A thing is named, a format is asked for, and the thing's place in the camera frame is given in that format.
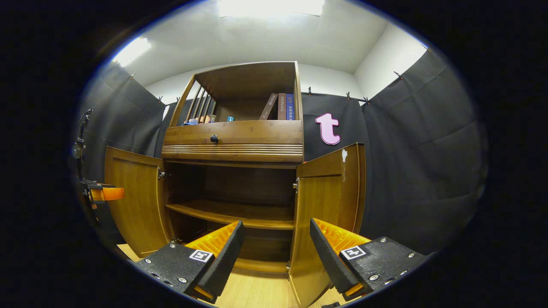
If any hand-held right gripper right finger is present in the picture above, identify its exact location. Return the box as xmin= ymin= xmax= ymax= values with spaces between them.
xmin=310 ymin=217 xmax=429 ymax=301

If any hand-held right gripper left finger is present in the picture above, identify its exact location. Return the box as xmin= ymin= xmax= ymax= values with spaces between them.
xmin=135 ymin=220 xmax=245 ymax=304

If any black backdrop cloth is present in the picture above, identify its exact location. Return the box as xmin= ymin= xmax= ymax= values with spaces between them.
xmin=77 ymin=48 xmax=488 ymax=255

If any wooden cabinet door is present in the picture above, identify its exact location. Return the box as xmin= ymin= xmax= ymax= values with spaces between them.
xmin=288 ymin=142 xmax=367 ymax=308
xmin=104 ymin=146 xmax=172 ymax=258

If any brown book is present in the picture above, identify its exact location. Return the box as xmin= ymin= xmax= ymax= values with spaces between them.
xmin=259 ymin=93 xmax=279 ymax=121

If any wooden inner cabinet shelf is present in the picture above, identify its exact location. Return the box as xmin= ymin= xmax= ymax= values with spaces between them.
xmin=165 ymin=199 xmax=295 ymax=231

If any small ceiling light panel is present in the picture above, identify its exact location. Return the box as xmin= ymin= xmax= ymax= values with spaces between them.
xmin=112 ymin=37 xmax=152 ymax=67

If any wooden double-door shoe cabinet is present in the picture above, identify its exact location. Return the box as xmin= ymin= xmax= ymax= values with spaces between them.
xmin=161 ymin=61 xmax=305 ymax=274

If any wooden cabinet drawer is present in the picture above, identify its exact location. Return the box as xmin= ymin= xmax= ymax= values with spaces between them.
xmin=161 ymin=120 xmax=304 ymax=163

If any large ceiling light panel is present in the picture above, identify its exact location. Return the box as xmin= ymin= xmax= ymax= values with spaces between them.
xmin=218 ymin=0 xmax=325 ymax=18

